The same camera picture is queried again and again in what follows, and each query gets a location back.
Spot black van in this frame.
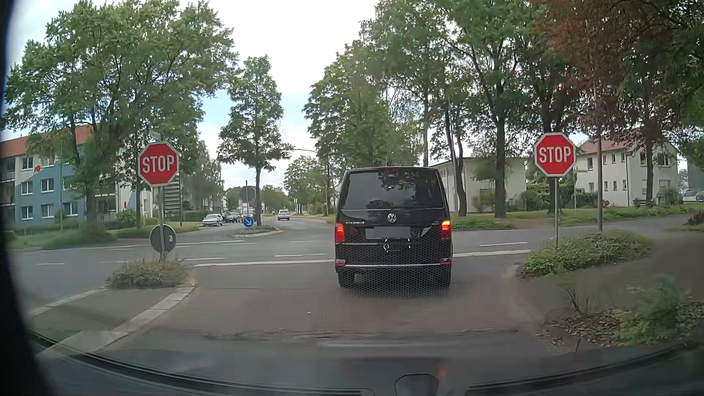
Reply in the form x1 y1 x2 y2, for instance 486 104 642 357
334 166 453 290

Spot kerbed traffic island with bushes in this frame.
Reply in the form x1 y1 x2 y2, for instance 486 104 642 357
232 224 283 238

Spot road markings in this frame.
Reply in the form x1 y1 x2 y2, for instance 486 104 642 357
27 238 531 317

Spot tall green tree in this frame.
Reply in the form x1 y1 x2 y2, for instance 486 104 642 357
217 55 293 226

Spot grey asphalt road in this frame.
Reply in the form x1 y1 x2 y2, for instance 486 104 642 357
11 216 688 353

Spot pale building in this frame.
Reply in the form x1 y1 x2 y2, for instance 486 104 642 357
429 157 529 214

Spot row of trees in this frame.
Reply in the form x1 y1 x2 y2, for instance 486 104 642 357
283 0 704 220

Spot car's own bonnet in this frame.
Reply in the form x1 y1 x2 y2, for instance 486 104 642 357
33 329 704 396

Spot low green bush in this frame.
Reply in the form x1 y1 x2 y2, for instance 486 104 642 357
107 258 189 290

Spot grass verge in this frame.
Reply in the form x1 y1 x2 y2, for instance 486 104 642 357
451 203 696 231
5 220 205 252

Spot planted bed with bushes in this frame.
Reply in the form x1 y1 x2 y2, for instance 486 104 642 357
517 231 654 279
536 278 704 348

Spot large green tree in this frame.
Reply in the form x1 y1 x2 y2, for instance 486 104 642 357
3 0 237 229

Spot grey pavement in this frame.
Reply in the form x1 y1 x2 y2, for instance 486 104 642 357
511 230 704 342

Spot white house with red roof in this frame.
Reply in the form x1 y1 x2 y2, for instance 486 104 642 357
572 137 681 209

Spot blue and white apartment building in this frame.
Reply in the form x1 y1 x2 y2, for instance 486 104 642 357
0 125 155 230

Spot blue round sign on post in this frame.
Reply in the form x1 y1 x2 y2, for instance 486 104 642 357
243 180 255 229

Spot red stop sign on post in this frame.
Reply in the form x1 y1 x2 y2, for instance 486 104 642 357
137 141 180 259
533 132 576 249

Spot lamp post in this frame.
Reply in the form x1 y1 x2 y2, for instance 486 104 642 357
592 82 605 232

